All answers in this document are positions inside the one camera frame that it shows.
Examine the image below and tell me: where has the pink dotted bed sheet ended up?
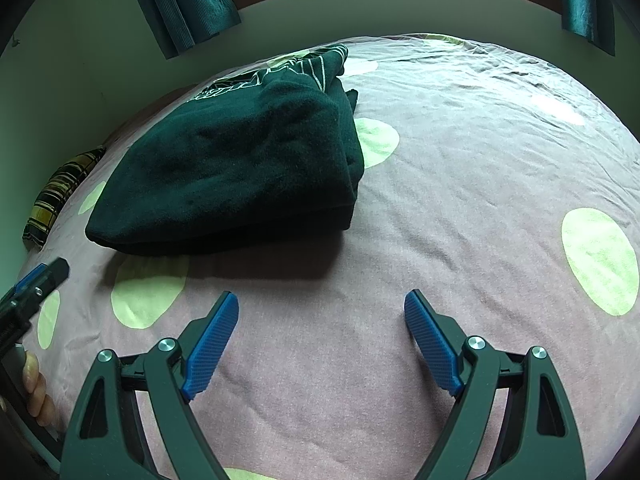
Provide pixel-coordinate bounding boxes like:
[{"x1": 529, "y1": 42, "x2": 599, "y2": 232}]
[{"x1": 0, "y1": 34, "x2": 640, "y2": 480}]

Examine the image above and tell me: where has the plaid pillow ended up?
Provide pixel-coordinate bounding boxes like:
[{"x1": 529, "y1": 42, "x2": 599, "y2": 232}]
[{"x1": 22, "y1": 146, "x2": 107, "y2": 251}]

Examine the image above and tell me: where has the teal curtain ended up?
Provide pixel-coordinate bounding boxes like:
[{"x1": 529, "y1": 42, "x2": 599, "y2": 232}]
[
  {"x1": 555, "y1": 0, "x2": 616, "y2": 57},
  {"x1": 124, "y1": 0, "x2": 242, "y2": 59}
]

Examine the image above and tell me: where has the person's left hand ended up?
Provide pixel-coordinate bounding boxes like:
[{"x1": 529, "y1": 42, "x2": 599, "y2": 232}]
[{"x1": 22, "y1": 351, "x2": 67, "y2": 435}]

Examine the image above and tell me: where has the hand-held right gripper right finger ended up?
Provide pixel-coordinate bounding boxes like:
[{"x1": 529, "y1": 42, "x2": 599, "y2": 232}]
[{"x1": 403, "y1": 288, "x2": 587, "y2": 480}]

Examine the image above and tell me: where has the black sweater with white print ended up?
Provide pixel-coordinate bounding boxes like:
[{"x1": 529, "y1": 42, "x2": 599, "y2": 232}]
[{"x1": 85, "y1": 44, "x2": 365, "y2": 257}]

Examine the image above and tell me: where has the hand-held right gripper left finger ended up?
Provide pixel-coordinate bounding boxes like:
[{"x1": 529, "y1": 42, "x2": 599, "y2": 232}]
[{"x1": 62, "y1": 290, "x2": 241, "y2": 480}]

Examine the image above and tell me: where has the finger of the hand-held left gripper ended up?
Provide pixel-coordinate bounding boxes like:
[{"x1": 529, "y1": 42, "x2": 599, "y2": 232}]
[{"x1": 0, "y1": 257, "x2": 70, "y2": 331}]

